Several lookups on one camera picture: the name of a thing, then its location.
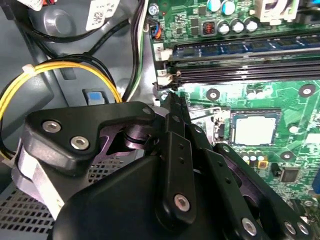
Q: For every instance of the silver green CPU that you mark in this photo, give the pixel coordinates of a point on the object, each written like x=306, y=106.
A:
x=255, y=130

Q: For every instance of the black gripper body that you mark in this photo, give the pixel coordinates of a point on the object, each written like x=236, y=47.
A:
x=112, y=205

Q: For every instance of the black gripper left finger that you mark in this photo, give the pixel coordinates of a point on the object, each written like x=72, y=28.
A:
x=65, y=132

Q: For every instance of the metal locking lever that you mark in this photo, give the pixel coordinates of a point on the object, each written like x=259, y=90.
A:
x=210, y=110

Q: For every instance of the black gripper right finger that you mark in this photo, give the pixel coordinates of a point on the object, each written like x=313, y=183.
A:
x=225, y=180

